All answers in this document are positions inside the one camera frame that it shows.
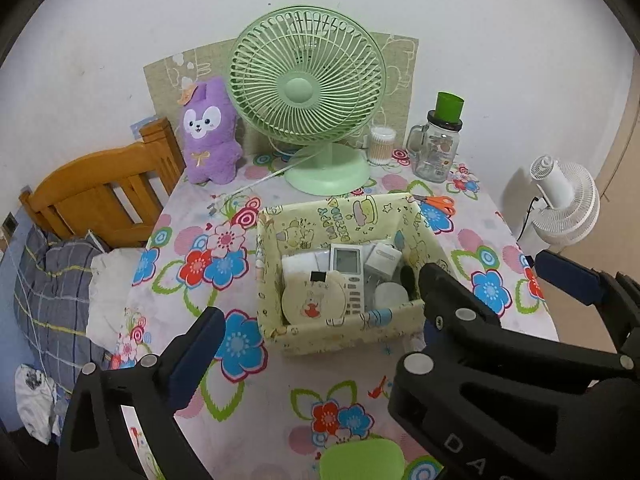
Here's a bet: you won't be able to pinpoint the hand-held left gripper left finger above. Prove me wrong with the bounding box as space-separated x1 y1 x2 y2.
57 306 227 480

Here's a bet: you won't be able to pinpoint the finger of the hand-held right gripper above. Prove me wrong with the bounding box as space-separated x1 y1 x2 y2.
419 262 633 383
535 250 640 356

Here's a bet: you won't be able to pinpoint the white round container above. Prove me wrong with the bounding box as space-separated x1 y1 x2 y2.
374 282 411 311

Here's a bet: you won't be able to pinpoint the white remote control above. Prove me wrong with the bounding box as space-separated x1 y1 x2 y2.
330 243 368 316

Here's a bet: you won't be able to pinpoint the yellow fabric storage basket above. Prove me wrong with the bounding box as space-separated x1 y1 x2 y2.
256 192 453 357

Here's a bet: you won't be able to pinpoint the cream bear-shaped mirror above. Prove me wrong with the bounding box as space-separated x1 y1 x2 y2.
281 270 348 327

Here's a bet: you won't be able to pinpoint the white standing fan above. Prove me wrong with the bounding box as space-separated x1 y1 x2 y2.
530 155 601 247

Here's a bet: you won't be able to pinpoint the small white charger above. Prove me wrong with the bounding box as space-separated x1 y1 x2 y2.
364 241 402 276

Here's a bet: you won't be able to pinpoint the floral tablecloth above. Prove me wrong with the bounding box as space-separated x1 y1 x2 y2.
107 146 560 480

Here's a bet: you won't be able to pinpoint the white pillow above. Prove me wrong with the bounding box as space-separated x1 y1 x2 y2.
86 247 146 346

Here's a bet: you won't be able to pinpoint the large white charger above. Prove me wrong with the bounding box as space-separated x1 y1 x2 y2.
281 251 332 281

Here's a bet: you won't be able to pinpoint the light green plastic object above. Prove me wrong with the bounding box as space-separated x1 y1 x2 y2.
319 437 407 480

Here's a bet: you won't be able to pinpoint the white printed cloth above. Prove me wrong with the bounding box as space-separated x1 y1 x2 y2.
14 364 58 445

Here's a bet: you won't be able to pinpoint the glass mug jar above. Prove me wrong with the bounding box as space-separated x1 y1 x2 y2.
406 110 463 183

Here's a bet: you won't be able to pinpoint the grey plaid blanket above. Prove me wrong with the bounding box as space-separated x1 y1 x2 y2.
0 220 113 401

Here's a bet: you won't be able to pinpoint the cotton swab container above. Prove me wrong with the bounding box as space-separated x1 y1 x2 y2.
368 126 398 165

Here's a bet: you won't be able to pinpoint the wooden bed headboard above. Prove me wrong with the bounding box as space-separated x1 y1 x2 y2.
19 117 187 248

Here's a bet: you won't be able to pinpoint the green plastic cup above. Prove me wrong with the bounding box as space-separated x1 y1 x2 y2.
434 91 466 123

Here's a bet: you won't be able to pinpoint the purple plush toy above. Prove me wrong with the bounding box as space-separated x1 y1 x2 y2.
177 76 243 185

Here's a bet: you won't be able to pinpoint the green desk fan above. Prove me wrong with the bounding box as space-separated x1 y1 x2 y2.
226 6 387 196

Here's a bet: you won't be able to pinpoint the black power cable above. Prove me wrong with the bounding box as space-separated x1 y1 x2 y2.
515 195 543 241

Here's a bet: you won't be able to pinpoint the orange handled scissors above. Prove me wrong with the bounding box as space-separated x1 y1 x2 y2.
411 194 457 216

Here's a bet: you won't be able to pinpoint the white fan cable with plug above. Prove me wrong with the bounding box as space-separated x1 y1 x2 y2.
207 152 306 213

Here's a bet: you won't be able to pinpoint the beige printed wall mat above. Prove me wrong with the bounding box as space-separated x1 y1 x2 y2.
143 32 420 161

